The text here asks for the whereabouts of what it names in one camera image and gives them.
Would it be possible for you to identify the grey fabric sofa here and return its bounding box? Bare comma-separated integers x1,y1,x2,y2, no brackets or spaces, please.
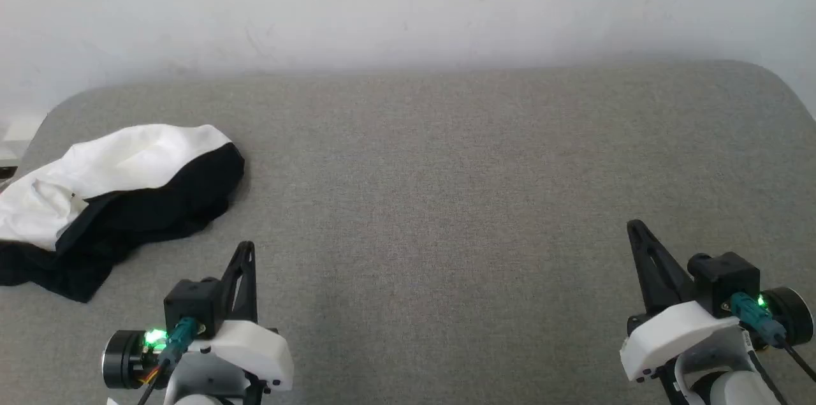
0,61,816,405

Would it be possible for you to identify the left black cable teal plug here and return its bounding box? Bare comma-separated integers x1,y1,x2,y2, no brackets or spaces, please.
135,318,200,405

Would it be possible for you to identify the white and black t-shirt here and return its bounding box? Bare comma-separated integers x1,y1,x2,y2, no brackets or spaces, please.
0,124,247,304

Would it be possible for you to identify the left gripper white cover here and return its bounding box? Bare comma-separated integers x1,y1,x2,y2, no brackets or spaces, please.
102,241,295,405

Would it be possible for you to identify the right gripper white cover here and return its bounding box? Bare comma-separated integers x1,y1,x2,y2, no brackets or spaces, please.
620,219,815,384

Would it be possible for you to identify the right black cable teal plug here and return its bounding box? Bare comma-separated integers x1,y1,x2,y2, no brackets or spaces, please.
729,292,816,381

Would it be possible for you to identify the black cable teal plug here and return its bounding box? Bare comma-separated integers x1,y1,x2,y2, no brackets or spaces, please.
135,318,200,405
729,292,816,381

